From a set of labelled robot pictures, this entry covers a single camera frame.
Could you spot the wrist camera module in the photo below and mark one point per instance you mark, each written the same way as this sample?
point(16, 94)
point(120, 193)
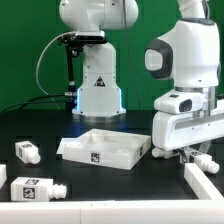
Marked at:
point(175, 102)

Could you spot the white marker tag sheet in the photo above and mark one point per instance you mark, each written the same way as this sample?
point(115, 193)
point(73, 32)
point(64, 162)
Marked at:
point(61, 146)

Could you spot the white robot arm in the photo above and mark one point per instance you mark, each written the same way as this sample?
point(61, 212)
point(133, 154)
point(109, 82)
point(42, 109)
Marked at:
point(189, 54)

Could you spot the white block left edge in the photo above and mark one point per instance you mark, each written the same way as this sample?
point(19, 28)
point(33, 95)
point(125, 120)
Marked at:
point(3, 176)

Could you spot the white square table top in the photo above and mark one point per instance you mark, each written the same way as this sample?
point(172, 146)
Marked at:
point(107, 148)

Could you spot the white L-shaped obstacle fence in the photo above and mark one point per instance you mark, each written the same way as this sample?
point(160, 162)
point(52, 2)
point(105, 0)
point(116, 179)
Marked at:
point(116, 212)

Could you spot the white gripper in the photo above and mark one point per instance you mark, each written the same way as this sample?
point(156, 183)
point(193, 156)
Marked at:
point(176, 131)

